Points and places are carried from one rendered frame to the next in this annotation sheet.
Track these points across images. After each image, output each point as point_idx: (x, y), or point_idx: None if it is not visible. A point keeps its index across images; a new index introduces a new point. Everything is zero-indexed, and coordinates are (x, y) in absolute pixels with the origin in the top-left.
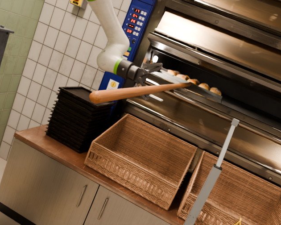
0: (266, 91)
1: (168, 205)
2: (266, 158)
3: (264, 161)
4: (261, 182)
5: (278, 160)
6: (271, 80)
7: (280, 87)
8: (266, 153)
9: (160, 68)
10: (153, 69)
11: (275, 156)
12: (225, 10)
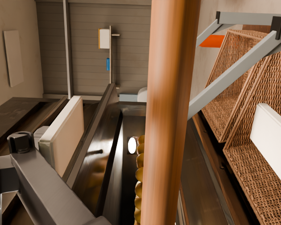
0: (89, 204)
1: None
2: (200, 176)
3: (206, 175)
4: (237, 164)
5: (191, 167)
6: (64, 175)
7: (74, 163)
8: (193, 180)
9: (30, 132)
10: (40, 192)
11: (187, 172)
12: None
